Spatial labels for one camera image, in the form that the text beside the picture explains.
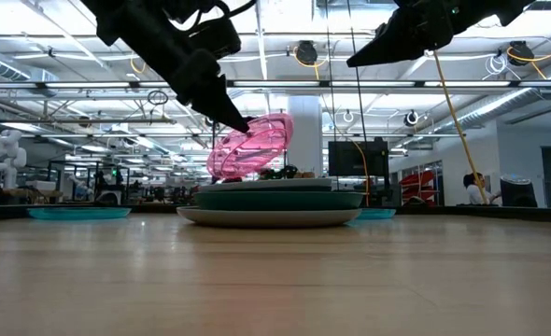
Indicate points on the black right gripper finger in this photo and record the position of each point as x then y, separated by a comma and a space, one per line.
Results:
383, 39
387, 55

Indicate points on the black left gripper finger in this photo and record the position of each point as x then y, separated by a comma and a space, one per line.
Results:
205, 100
229, 105

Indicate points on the clear pink plastic plate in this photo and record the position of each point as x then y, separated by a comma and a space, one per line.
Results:
257, 149

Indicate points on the dark grey plastic plate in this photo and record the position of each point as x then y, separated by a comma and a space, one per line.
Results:
266, 189

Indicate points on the clear cyan plastic plate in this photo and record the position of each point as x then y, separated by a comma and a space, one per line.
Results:
378, 214
79, 214

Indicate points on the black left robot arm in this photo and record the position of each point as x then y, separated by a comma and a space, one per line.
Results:
131, 14

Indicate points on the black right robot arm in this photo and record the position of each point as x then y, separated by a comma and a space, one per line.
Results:
490, 9

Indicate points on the long ceiling light bar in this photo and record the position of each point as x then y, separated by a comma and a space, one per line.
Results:
275, 84

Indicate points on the white round column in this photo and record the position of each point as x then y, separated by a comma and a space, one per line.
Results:
306, 140

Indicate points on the black monitor on stand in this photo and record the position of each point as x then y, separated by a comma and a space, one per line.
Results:
357, 158

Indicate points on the green plastic plate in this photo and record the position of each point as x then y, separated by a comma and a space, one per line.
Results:
280, 200

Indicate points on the large off-white plastic plate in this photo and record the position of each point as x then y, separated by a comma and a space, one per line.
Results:
266, 218

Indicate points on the red storage rack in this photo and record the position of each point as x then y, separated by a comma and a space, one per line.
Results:
418, 186

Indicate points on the person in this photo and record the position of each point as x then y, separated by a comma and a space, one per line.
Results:
476, 193

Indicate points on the white robot figure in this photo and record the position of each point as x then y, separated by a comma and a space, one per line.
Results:
7, 154

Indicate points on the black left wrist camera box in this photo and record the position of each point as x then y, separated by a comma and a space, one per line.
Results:
215, 39

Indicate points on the silver ventilation duct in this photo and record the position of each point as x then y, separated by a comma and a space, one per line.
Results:
513, 100
4, 70

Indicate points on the black aluminium table frame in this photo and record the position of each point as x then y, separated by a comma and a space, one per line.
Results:
490, 214

